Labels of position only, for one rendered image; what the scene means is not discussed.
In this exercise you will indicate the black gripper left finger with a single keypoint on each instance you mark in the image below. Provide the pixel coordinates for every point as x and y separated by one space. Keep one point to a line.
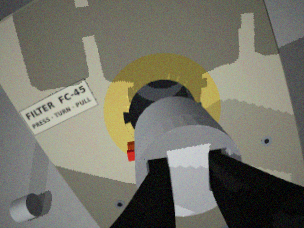
152 206

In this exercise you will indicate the beige flat panel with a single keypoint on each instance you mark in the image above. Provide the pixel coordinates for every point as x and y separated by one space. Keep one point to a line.
80 72

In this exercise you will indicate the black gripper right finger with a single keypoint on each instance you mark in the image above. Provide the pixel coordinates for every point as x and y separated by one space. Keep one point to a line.
251 198

